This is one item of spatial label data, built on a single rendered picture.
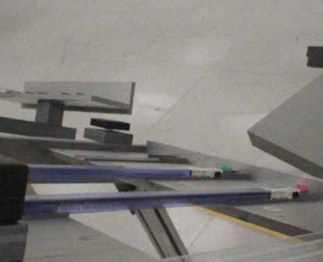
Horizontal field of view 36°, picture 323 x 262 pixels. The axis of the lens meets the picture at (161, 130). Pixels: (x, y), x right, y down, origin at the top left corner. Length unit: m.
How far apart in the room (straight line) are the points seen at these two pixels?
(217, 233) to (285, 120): 0.75
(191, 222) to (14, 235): 1.49
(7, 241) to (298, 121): 0.77
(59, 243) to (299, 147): 0.67
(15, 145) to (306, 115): 0.55
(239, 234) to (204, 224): 0.14
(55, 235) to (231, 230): 1.36
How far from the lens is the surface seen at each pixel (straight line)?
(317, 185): 0.64
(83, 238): 0.29
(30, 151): 0.68
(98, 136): 0.76
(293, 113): 0.98
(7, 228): 0.24
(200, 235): 1.66
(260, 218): 0.45
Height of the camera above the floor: 1.17
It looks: 32 degrees down
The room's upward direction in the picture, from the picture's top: 25 degrees counter-clockwise
